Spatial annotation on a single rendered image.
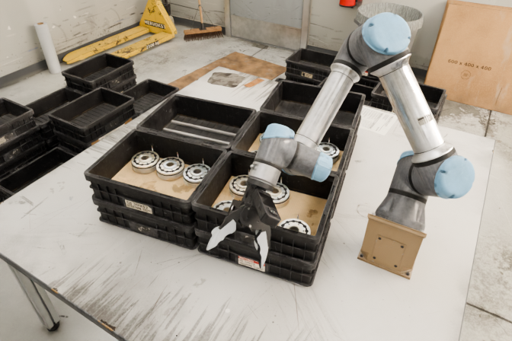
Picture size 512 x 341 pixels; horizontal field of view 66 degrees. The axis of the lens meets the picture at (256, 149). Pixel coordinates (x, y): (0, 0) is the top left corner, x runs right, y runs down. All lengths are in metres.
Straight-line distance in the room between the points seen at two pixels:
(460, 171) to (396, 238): 0.28
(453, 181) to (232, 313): 0.72
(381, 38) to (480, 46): 2.91
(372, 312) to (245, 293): 0.38
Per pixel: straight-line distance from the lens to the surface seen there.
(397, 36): 1.12
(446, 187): 1.16
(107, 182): 1.37
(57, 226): 1.62
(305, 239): 1.13
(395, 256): 1.35
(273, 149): 0.98
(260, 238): 1.00
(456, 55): 3.99
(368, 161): 1.81
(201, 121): 1.78
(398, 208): 1.26
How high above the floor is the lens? 1.77
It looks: 36 degrees down
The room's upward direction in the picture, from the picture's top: straight up
